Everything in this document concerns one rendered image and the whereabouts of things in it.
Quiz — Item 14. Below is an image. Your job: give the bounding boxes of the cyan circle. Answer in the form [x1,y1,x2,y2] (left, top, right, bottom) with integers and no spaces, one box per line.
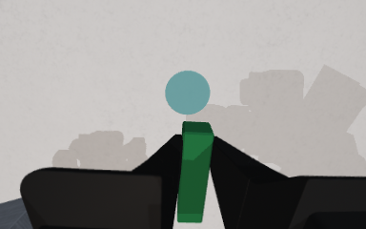
[165,71,211,115]

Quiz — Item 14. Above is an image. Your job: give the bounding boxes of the green rectangular post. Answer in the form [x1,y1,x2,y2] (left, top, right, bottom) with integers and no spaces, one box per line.
[177,121,214,223]

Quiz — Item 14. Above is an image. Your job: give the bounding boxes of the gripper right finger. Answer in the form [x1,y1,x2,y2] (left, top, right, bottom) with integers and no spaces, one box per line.
[210,136,366,229]

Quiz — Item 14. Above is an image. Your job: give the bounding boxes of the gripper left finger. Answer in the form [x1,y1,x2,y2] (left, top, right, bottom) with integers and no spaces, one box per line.
[20,135,183,229]

